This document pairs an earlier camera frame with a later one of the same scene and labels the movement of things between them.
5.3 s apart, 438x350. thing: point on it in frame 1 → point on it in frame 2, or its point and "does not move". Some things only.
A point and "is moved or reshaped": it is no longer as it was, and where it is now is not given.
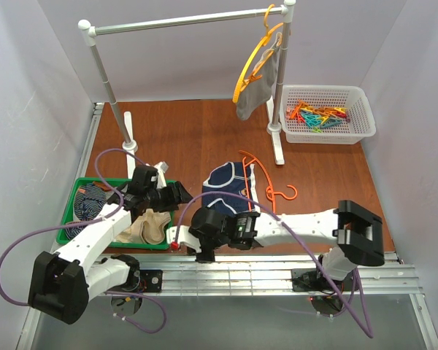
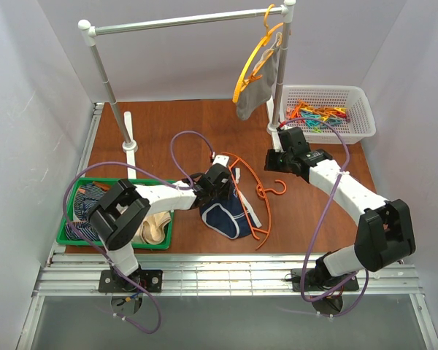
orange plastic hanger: (247, 185) → (260, 192)
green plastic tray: (61, 235) does not move
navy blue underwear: (229, 178) is moved or reshaped
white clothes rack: (274, 114) does not move
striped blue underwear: (87, 200) does not move
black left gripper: (172, 195) → (222, 176)
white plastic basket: (326, 114) does not move
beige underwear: (148, 228) does not move
